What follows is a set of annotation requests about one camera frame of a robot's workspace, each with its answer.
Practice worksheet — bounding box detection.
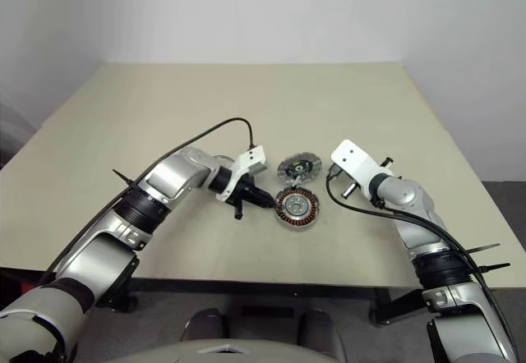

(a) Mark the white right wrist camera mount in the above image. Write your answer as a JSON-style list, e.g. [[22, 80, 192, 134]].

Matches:
[[330, 139, 395, 194]]

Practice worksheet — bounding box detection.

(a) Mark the black table frame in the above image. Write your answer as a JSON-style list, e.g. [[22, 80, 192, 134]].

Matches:
[[96, 276, 431, 327]]

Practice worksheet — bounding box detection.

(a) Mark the motor end cover with circuit board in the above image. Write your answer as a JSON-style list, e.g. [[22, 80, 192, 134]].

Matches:
[[277, 154, 322, 186]]

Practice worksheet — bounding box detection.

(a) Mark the motor stator with copper coils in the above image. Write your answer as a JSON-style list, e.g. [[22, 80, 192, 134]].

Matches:
[[274, 187, 321, 232]]

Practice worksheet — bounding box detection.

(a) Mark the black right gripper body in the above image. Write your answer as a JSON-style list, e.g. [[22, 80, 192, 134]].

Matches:
[[341, 179, 363, 201]]

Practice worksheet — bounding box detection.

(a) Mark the dark rounded shape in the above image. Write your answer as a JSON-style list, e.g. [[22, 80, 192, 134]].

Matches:
[[184, 308, 225, 342], [298, 309, 343, 352]]

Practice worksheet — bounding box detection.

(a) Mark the grey robot torso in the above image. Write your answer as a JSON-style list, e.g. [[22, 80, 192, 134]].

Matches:
[[98, 337, 334, 363]]

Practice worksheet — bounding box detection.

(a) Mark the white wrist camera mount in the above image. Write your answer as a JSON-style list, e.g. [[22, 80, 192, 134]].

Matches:
[[330, 139, 395, 194], [215, 144, 269, 204]]

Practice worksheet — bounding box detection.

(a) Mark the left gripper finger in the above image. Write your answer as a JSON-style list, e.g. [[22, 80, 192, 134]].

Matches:
[[247, 196, 276, 210], [250, 185, 274, 204]]

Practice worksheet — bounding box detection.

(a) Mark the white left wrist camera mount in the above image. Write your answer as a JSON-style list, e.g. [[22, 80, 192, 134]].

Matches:
[[215, 144, 269, 204]]

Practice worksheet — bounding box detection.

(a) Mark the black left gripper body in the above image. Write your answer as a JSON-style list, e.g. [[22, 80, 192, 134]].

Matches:
[[228, 175, 259, 221]]

